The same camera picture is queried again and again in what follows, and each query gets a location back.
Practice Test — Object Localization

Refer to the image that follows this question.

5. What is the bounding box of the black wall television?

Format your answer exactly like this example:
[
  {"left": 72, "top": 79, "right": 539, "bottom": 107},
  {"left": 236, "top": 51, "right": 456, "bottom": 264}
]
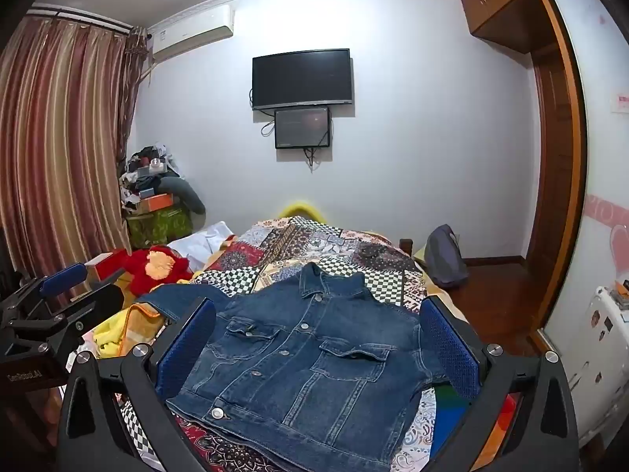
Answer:
[{"left": 252, "top": 48, "right": 355, "bottom": 110}]

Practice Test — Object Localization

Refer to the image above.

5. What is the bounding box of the small black wall monitor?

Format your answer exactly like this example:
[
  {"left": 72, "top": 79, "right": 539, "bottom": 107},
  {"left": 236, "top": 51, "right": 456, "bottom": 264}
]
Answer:
[{"left": 274, "top": 106, "right": 332, "bottom": 150}]

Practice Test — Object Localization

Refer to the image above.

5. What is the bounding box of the green patterned box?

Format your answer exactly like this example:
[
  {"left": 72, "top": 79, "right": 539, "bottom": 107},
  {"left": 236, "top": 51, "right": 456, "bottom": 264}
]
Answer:
[{"left": 125, "top": 204, "right": 195, "bottom": 249}]

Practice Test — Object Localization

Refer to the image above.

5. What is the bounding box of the wooden door frame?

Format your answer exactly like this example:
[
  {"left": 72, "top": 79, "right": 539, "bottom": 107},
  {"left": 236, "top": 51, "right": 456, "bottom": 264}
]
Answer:
[{"left": 521, "top": 0, "right": 590, "bottom": 330}]

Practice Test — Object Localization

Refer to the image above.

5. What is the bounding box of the grey backpack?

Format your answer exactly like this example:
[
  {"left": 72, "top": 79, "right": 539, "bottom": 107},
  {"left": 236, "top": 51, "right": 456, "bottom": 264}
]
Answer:
[{"left": 423, "top": 223, "right": 469, "bottom": 288}]

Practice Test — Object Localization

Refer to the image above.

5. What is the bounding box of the wooden overhead cabinet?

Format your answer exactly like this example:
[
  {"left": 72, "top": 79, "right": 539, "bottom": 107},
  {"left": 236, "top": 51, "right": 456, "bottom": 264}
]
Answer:
[{"left": 459, "top": 0, "right": 571, "bottom": 55}]

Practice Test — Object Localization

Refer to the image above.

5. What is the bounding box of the pile of clutter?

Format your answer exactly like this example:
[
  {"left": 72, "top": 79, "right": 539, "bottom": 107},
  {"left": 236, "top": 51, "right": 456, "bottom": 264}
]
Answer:
[{"left": 118, "top": 144, "right": 185, "bottom": 207}]

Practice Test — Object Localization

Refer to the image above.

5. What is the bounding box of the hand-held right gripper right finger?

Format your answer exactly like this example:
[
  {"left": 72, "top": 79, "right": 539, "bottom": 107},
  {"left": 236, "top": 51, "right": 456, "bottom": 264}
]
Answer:
[{"left": 420, "top": 296, "right": 581, "bottom": 472}]

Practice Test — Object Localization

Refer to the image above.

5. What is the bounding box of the blue denim jacket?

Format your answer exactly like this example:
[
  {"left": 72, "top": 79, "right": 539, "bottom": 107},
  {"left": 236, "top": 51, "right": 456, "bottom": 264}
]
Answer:
[{"left": 138, "top": 262, "right": 450, "bottom": 465}]

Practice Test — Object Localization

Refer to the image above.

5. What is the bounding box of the striped brown curtain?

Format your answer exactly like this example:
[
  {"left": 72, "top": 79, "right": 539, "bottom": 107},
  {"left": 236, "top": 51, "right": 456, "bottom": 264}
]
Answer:
[{"left": 0, "top": 7, "right": 151, "bottom": 276}]

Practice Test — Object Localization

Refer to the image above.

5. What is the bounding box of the orange box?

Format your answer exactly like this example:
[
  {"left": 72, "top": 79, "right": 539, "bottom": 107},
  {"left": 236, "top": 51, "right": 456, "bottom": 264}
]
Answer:
[{"left": 140, "top": 193, "right": 175, "bottom": 213}]

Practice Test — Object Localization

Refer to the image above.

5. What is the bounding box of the patchwork printed blanket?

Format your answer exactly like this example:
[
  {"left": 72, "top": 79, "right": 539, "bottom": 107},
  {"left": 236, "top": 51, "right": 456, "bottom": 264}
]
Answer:
[{"left": 86, "top": 215, "right": 492, "bottom": 472}]

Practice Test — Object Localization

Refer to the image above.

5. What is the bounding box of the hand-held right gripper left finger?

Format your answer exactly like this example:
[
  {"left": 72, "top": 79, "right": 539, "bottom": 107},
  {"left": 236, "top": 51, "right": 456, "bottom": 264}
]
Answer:
[{"left": 58, "top": 296, "right": 218, "bottom": 472}]

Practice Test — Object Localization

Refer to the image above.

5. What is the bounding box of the red plush toy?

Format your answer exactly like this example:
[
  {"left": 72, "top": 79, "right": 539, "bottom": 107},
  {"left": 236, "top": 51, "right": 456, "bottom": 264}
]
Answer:
[{"left": 115, "top": 246, "right": 195, "bottom": 298}]

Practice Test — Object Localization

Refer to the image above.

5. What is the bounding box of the white appliance with stickers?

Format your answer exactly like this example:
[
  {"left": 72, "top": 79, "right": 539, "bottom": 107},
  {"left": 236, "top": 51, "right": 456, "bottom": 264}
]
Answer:
[{"left": 538, "top": 280, "right": 629, "bottom": 448}]

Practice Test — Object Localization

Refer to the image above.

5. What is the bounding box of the red box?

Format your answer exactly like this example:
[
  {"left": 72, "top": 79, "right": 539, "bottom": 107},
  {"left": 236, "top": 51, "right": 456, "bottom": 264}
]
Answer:
[{"left": 85, "top": 253, "right": 129, "bottom": 283}]

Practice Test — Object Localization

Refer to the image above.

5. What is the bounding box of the yellow towel blanket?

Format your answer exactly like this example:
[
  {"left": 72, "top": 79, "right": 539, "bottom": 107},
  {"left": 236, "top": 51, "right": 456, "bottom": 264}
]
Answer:
[{"left": 91, "top": 302, "right": 170, "bottom": 359}]

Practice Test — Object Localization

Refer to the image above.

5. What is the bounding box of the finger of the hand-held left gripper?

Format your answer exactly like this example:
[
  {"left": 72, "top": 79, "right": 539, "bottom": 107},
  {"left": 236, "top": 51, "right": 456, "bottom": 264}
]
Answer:
[
  {"left": 15, "top": 269, "right": 127, "bottom": 355},
  {"left": 0, "top": 262, "right": 89, "bottom": 328}
]

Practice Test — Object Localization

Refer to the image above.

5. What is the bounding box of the white air conditioner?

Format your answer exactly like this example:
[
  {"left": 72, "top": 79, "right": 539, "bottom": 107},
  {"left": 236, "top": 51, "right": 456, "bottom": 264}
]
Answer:
[{"left": 147, "top": 4, "right": 235, "bottom": 57}]

